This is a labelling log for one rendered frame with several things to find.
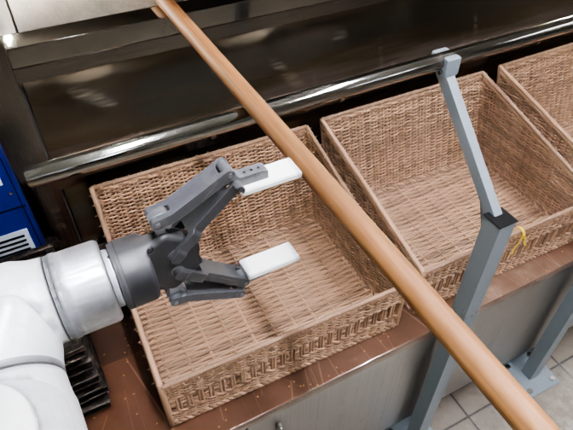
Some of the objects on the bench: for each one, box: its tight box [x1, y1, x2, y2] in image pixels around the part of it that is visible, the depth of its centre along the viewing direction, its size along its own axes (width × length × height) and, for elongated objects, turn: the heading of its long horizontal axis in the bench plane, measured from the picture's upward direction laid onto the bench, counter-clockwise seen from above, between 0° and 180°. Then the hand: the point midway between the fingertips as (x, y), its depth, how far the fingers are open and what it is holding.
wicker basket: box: [89, 125, 404, 427], centre depth 120 cm, size 49×56×28 cm
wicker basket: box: [320, 71, 573, 314], centre depth 140 cm, size 49×56×28 cm
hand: (286, 215), depth 62 cm, fingers open, 13 cm apart
